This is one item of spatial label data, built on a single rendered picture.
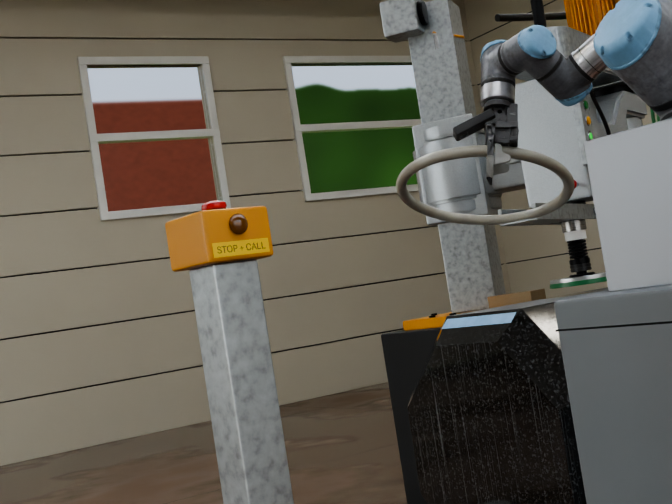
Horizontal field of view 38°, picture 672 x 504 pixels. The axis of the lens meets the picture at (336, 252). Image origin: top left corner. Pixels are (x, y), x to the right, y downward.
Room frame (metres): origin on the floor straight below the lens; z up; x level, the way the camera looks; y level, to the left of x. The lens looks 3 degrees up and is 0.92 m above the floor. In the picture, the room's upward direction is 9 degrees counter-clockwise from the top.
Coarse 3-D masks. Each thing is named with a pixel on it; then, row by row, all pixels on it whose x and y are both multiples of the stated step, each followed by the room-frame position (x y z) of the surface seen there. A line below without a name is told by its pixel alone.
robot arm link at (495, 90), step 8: (488, 88) 2.53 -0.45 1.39; (496, 88) 2.52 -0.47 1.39; (504, 88) 2.52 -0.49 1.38; (512, 88) 2.54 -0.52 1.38; (480, 96) 2.56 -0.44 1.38; (488, 96) 2.52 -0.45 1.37; (496, 96) 2.52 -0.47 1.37; (504, 96) 2.52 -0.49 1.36; (512, 96) 2.53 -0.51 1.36; (480, 104) 2.57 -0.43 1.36
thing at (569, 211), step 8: (560, 208) 3.04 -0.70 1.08; (568, 208) 3.10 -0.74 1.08; (576, 208) 3.16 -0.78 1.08; (584, 208) 3.22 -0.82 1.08; (592, 208) 3.29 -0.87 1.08; (544, 216) 2.92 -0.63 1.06; (552, 216) 2.98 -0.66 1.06; (560, 216) 3.03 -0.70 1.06; (568, 216) 3.09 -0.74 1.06; (576, 216) 3.15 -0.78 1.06; (584, 216) 3.21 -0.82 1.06; (592, 216) 3.28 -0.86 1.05; (504, 224) 2.94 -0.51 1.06; (512, 224) 2.97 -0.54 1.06; (520, 224) 3.03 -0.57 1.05; (528, 224) 3.09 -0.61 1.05; (536, 224) 3.15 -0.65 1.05; (544, 224) 3.21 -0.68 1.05; (552, 224) 3.27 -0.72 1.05; (560, 224) 3.35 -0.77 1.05
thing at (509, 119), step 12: (492, 108) 2.55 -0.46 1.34; (504, 108) 2.54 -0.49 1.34; (516, 108) 2.53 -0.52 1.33; (492, 120) 2.53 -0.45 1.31; (504, 120) 2.53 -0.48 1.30; (516, 120) 2.52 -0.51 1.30; (492, 132) 2.50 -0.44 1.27; (504, 132) 2.51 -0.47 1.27; (516, 132) 2.50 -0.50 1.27; (504, 144) 2.51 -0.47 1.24; (516, 144) 2.53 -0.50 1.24
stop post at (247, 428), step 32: (192, 224) 1.48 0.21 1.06; (224, 224) 1.48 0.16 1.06; (256, 224) 1.51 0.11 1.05; (192, 256) 1.49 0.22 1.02; (224, 256) 1.47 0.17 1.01; (256, 256) 1.51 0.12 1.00; (192, 288) 1.54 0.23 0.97; (224, 288) 1.49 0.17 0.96; (256, 288) 1.52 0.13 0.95; (224, 320) 1.48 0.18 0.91; (256, 320) 1.52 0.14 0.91; (224, 352) 1.49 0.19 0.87; (256, 352) 1.51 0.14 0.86; (224, 384) 1.50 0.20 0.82; (256, 384) 1.51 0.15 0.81; (224, 416) 1.51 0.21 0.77; (256, 416) 1.50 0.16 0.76; (224, 448) 1.52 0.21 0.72; (256, 448) 1.50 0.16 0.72; (224, 480) 1.53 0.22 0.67; (256, 480) 1.49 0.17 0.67; (288, 480) 1.53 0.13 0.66
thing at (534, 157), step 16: (416, 160) 2.61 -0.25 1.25; (432, 160) 2.57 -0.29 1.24; (528, 160) 2.53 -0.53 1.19; (544, 160) 2.54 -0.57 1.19; (400, 176) 2.69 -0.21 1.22; (560, 176) 2.61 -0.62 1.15; (400, 192) 2.77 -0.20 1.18; (416, 208) 2.87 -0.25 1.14; (432, 208) 2.91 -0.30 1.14; (544, 208) 2.84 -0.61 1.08; (480, 224) 2.95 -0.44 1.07; (496, 224) 2.95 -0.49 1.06
